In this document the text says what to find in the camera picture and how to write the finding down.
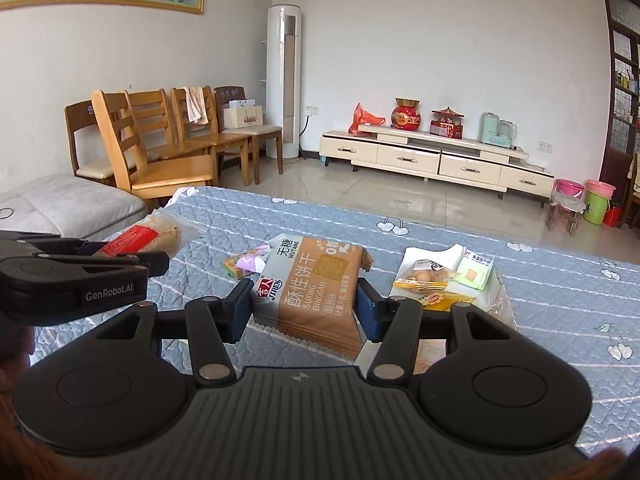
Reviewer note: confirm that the light wooden chair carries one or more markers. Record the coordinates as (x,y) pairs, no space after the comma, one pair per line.
(225,140)
(147,110)
(170,172)

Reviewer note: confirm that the small red bucket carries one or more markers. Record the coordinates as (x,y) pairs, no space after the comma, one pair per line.
(611,216)

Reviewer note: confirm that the clear packet with red label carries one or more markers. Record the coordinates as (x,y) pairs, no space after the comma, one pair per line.
(135,237)

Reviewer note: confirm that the mint green kitchen appliance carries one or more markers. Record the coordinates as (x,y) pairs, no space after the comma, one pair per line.
(491,130)

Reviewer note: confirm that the white wall socket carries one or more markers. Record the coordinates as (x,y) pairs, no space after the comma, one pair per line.
(544,146)
(312,110)

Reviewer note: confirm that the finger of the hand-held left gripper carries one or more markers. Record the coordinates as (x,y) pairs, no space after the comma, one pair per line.
(125,262)
(70,247)

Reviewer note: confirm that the clear jug appliance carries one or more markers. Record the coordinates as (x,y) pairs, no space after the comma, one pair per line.
(509,134)

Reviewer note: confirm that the pink purple snack packet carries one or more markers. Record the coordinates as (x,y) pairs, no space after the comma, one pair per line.
(247,262)

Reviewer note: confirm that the clear yellow-edged snack packet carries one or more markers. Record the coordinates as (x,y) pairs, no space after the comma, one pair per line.
(425,276)

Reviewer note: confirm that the pale towel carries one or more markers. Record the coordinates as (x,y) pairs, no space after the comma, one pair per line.
(196,105)

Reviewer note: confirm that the grey sofa cushion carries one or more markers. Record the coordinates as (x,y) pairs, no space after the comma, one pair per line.
(65,205)

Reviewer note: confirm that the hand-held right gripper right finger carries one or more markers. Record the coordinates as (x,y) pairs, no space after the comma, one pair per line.
(367,315)

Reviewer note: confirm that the dark wooden display cabinet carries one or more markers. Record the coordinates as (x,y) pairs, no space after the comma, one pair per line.
(617,85)

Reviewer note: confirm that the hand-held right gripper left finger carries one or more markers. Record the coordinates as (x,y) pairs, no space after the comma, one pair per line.
(240,310)

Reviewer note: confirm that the red pagoda gift box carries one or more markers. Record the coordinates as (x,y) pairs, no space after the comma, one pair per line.
(446,126)

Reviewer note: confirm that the light green snack packet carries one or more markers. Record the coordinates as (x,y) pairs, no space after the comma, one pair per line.
(472,272)

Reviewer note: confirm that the red round jar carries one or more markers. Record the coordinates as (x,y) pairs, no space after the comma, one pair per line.
(405,117)

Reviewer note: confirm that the brown biscuit packet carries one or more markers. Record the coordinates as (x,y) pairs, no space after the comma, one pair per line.
(310,290)

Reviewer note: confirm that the blue quilted cherry blanket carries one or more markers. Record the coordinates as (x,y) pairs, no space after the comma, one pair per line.
(550,310)

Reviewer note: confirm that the yellow jelly packet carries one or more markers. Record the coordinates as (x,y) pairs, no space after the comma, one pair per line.
(442,300)

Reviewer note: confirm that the white paper bag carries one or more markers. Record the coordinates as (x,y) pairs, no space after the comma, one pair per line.
(242,116)

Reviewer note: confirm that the dark wooden cushioned chair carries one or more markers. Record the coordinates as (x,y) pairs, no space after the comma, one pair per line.
(265,132)
(82,125)

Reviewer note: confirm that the green plastic bucket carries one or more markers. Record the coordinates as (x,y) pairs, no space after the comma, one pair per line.
(597,205)

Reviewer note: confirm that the cream television cabinet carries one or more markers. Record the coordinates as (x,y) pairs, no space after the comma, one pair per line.
(410,157)

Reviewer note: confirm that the white standing air conditioner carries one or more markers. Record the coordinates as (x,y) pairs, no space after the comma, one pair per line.
(280,85)

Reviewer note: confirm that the orange bread packet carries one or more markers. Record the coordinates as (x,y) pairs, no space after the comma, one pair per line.
(432,360)

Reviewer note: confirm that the pink plastic basin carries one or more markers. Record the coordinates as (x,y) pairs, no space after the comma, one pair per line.
(570,187)

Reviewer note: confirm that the small wooden stool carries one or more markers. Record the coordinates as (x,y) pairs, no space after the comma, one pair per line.
(565,210)

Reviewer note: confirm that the red plastic bag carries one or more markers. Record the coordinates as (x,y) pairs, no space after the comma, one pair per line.
(365,120)

